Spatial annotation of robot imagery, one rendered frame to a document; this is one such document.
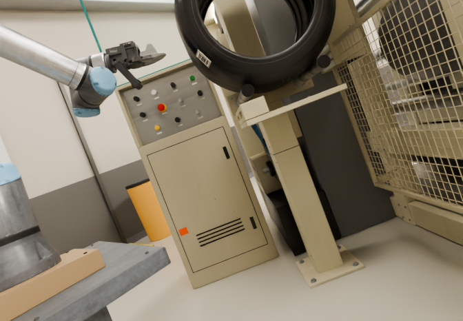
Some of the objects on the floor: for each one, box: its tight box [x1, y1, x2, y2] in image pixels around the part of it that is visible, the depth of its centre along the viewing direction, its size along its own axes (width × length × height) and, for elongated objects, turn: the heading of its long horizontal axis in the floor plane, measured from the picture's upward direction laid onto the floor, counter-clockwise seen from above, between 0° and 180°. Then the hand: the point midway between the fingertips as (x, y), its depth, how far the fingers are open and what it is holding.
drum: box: [125, 177, 172, 241], centre depth 336 cm, size 43×42×66 cm
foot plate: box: [296, 245, 365, 289], centre depth 149 cm, size 27×27×2 cm
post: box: [213, 0, 344, 273], centre depth 144 cm, size 13×13×250 cm
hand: (162, 56), depth 112 cm, fingers closed
